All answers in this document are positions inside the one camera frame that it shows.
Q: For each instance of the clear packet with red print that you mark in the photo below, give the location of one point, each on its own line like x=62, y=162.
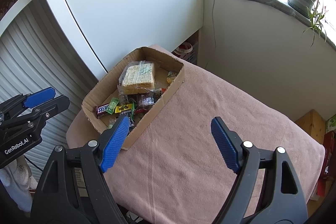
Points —
x=160, y=90

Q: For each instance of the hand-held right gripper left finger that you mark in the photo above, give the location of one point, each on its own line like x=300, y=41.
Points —
x=115, y=140

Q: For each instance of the green mint candy packet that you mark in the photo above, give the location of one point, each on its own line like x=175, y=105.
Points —
x=113, y=105

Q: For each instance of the red candy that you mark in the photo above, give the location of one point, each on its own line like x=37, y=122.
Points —
x=141, y=110

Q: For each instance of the red and white bowl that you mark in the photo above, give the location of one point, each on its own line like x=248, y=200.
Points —
x=183, y=48

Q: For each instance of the white ribbed shutter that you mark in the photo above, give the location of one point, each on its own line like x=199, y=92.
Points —
x=39, y=61

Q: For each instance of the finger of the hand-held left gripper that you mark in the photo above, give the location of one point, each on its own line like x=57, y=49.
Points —
x=39, y=98
x=56, y=104

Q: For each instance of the clear packet of dark snack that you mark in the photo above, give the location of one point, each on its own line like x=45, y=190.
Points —
x=145, y=100

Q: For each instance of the green carton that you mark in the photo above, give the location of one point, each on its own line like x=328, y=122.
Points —
x=331, y=123

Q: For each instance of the person's left hand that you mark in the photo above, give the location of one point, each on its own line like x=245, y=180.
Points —
x=15, y=182

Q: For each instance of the white cabinet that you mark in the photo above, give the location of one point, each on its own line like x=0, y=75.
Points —
x=126, y=3

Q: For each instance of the dark small chocolate bar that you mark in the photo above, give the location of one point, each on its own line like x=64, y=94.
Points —
x=131, y=121

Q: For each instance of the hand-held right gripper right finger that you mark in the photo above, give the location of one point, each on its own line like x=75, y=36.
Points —
x=225, y=145

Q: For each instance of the cardboard box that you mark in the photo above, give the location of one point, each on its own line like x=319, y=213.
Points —
x=168, y=94

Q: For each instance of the clear packet of biscuits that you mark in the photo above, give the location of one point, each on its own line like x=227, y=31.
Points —
x=137, y=78

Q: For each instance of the red box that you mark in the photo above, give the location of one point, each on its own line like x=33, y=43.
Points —
x=325, y=161

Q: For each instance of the yellow candy packet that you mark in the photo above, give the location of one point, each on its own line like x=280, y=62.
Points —
x=123, y=108

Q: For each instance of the brown chocolate bar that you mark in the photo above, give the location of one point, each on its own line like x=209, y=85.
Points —
x=103, y=109

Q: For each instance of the potted spider plant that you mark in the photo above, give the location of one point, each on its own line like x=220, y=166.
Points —
x=302, y=1

